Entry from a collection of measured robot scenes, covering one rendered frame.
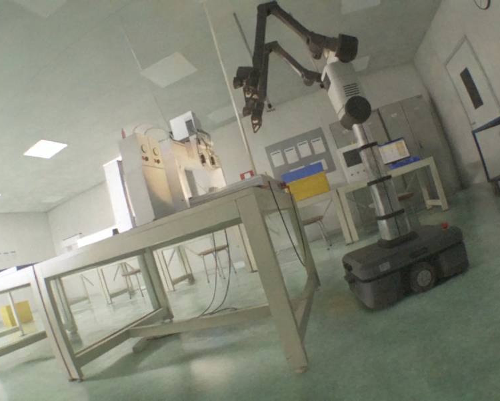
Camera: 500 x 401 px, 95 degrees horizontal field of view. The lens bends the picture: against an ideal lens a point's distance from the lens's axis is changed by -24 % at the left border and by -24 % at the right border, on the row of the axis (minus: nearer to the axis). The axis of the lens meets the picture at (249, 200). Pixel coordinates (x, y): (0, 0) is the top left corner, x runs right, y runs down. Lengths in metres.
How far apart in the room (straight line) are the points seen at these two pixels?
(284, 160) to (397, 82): 2.85
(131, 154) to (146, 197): 0.24
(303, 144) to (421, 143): 2.25
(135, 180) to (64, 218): 7.77
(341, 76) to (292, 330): 1.37
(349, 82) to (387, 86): 4.60
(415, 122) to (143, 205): 5.09
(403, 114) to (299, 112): 2.06
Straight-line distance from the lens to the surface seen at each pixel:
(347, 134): 5.53
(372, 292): 1.56
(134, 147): 1.53
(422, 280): 1.65
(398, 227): 1.77
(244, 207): 1.09
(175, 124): 1.96
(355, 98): 1.78
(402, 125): 5.73
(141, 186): 1.48
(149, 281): 2.78
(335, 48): 1.75
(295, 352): 1.20
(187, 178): 2.48
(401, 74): 6.57
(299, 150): 5.93
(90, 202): 8.34
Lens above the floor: 0.61
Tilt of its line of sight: 5 degrees up
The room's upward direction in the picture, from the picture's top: 17 degrees counter-clockwise
